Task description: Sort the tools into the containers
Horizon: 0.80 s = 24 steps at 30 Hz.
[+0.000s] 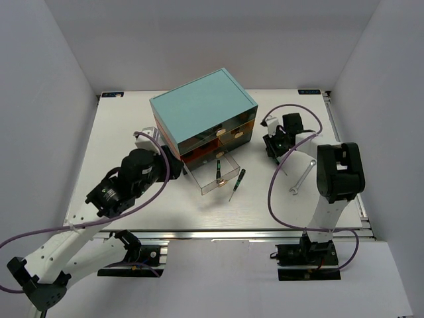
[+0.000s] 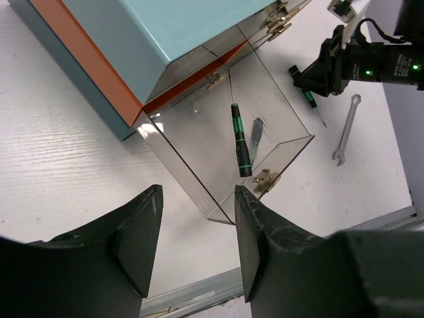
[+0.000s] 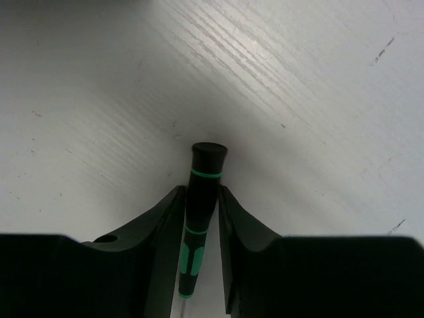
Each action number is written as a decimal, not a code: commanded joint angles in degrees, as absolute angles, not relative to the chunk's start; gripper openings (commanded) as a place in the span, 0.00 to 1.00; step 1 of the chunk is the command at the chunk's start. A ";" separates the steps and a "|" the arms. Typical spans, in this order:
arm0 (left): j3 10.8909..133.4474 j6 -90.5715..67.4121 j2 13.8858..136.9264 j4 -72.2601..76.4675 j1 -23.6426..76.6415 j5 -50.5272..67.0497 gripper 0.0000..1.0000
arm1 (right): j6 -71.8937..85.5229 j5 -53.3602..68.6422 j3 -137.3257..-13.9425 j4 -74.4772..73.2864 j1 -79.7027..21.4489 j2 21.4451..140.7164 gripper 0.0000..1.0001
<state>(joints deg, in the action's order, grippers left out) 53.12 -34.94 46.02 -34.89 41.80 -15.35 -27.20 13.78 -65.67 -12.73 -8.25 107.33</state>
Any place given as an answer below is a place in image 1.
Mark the silver open-end wrench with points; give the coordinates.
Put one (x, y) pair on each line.
(295, 189)

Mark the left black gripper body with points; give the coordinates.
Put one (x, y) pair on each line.
(158, 174)

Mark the small precision screwdriver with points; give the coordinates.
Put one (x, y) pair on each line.
(218, 170)
(281, 167)
(238, 181)

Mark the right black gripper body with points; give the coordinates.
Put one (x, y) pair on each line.
(277, 143)

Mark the teal drawer cabinet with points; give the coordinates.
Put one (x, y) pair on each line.
(207, 115)

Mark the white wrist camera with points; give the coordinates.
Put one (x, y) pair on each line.
(148, 138)
(272, 124)

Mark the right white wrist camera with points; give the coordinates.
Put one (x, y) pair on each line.
(272, 124)

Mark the gold middle drawer handle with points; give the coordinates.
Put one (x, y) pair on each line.
(221, 182)

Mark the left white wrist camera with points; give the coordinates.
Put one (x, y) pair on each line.
(148, 138)

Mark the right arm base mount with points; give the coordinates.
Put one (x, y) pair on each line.
(307, 261)

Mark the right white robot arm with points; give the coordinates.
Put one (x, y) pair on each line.
(339, 172)

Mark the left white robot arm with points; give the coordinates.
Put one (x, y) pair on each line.
(46, 274)

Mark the clear drawer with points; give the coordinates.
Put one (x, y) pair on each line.
(203, 171)

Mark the aluminium table edge rail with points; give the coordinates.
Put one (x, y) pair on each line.
(277, 234)

